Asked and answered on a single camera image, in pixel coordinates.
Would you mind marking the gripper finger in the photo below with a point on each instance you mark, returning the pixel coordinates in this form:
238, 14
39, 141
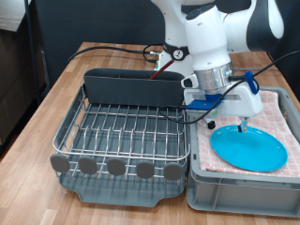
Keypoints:
245, 126
240, 128

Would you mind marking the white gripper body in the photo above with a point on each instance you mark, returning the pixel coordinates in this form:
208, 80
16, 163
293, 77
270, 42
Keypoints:
243, 103

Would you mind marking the blue plate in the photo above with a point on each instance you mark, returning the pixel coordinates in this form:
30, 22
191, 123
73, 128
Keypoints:
250, 150

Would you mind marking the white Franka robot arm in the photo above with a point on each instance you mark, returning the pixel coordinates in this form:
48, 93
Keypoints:
206, 40

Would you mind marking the grey dish drying rack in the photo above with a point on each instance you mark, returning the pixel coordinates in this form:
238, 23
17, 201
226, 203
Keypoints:
125, 195

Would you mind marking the pink checkered towel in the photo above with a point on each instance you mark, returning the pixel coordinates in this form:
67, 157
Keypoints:
275, 125

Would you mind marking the gray plastic crate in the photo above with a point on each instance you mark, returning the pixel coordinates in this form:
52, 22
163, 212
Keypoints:
243, 193

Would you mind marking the dark gray cutlery holder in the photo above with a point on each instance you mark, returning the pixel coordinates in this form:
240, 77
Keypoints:
134, 90

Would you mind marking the dark partition panel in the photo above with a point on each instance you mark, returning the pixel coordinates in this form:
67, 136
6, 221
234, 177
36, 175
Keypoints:
93, 18

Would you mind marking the black vertical pole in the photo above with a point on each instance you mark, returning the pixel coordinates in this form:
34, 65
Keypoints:
31, 47

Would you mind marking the brown background cabinet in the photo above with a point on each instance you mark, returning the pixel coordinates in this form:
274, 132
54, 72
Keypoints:
12, 78

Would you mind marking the light gray textured sheet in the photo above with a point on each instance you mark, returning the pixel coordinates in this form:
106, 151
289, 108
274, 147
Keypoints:
11, 12

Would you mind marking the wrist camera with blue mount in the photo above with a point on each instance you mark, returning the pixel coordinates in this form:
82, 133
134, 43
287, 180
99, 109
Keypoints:
203, 104

